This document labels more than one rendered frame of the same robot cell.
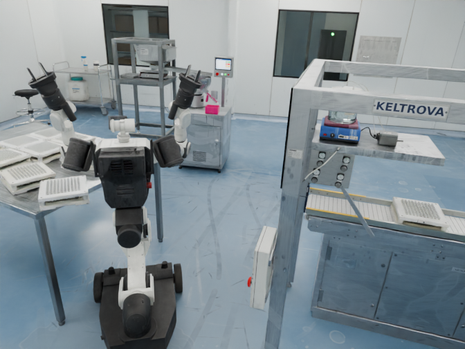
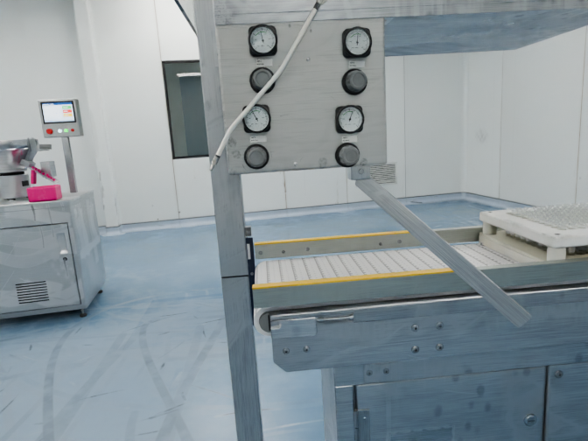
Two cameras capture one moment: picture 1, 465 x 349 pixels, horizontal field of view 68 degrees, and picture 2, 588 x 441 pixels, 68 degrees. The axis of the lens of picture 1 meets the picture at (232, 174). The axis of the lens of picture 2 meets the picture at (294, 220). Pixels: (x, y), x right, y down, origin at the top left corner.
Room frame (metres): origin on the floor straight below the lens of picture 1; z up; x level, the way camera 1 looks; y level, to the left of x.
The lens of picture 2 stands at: (1.10, -0.29, 1.06)
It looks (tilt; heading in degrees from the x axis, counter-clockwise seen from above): 11 degrees down; 341
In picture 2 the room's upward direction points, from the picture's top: 4 degrees counter-clockwise
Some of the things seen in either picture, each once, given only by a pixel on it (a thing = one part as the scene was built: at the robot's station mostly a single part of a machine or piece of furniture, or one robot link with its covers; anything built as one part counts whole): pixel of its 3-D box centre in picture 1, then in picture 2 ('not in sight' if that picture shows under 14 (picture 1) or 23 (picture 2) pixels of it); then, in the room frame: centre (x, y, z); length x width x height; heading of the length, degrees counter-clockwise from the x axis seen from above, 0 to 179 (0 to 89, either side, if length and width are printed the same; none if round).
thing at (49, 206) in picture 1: (65, 195); not in sight; (1.73, 0.95, 0.84); 0.24 x 0.24 x 0.02; 25
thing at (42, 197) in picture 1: (64, 188); not in sight; (1.73, 0.95, 0.89); 0.25 x 0.24 x 0.02; 115
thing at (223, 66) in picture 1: (223, 82); (65, 147); (4.43, 0.17, 1.07); 0.23 x 0.10 x 0.62; 82
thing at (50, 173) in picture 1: (27, 173); not in sight; (1.90, 1.25, 0.89); 0.25 x 0.24 x 0.02; 137
